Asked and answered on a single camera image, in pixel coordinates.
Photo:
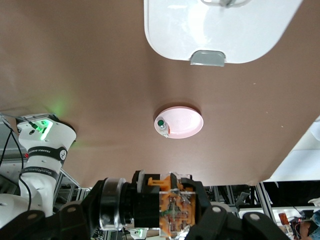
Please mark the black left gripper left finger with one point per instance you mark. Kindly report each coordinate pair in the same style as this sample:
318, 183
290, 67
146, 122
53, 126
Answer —
75, 220

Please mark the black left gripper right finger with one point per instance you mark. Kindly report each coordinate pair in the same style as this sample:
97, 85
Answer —
225, 225

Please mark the black and orange switch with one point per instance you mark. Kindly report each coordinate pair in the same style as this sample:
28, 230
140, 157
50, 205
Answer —
150, 200

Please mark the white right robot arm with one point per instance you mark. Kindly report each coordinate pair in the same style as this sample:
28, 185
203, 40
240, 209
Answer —
45, 140

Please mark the pale pink round plate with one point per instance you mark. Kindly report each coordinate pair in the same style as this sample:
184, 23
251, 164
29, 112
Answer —
185, 122

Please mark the pink box with white lid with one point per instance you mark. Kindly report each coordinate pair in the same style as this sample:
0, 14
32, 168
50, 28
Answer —
200, 25

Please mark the aluminium frame rack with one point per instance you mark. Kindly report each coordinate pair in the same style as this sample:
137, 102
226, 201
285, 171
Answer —
250, 197

